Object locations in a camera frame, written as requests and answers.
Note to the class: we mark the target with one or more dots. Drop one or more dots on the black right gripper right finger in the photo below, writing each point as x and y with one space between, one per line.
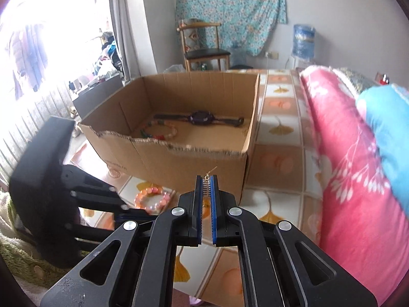
224 231

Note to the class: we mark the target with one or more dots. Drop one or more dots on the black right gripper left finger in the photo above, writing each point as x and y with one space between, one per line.
189 232

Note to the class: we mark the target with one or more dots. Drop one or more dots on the gold earring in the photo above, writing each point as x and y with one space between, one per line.
207 183

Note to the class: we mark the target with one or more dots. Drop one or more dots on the ginkgo pattern bed sheet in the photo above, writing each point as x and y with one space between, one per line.
283 176

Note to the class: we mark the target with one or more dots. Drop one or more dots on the brown cardboard box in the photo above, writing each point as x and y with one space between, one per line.
172 153

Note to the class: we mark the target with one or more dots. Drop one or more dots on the black smart watch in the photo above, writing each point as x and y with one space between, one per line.
202 118

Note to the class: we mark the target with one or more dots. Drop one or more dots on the white plastic bag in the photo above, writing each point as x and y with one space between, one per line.
175 68

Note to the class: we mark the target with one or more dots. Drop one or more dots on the pink floral blanket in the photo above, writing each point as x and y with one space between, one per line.
364 228

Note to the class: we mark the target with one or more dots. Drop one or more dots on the wooden chair black seat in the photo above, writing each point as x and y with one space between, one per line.
194 51

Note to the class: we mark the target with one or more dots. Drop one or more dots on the white water dispenser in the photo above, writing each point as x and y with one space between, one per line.
298 63

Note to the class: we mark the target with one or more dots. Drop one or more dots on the blue water bottle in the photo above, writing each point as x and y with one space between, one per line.
303 42

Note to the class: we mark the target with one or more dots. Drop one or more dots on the light blue pillow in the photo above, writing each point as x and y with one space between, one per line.
385 110

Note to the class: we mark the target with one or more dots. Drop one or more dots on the grey curtain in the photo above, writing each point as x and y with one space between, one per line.
130 26

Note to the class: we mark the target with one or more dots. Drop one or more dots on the floral teal wall cloth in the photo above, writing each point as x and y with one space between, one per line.
245 24

